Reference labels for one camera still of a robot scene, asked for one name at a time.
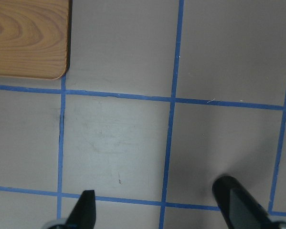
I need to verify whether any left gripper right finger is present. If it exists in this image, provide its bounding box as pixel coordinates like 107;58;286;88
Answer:
229;188;276;229

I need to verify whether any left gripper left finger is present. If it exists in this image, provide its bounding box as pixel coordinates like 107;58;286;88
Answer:
62;190;96;229

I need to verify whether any dark wine bottle carried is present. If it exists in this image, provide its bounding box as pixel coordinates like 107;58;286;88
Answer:
212;176;269;228

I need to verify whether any wooden tray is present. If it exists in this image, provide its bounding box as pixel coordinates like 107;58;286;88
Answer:
0;0;73;80

